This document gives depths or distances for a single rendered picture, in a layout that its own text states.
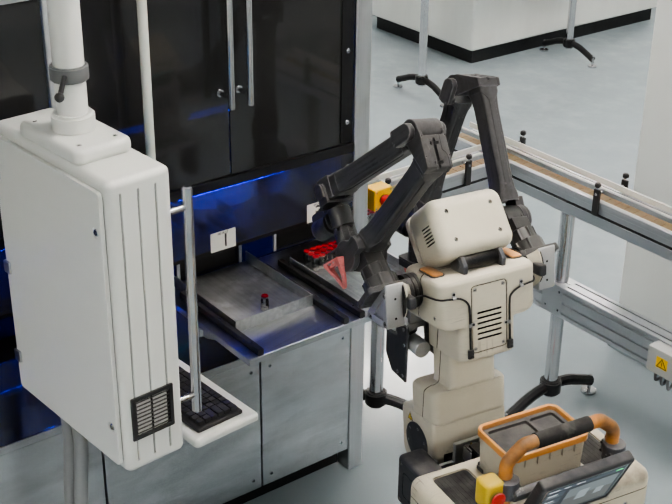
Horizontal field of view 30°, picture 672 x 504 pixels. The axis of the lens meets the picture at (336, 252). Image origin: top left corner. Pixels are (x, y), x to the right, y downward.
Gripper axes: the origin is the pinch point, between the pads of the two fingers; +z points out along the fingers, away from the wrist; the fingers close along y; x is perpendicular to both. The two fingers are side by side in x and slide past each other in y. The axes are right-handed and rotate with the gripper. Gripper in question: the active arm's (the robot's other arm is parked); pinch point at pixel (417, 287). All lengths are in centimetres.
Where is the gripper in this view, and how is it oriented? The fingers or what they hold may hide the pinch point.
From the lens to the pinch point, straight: 361.7
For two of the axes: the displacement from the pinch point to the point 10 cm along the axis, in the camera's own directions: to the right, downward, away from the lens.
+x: -8.0, 2.6, -5.4
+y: -6.0, -3.5, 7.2
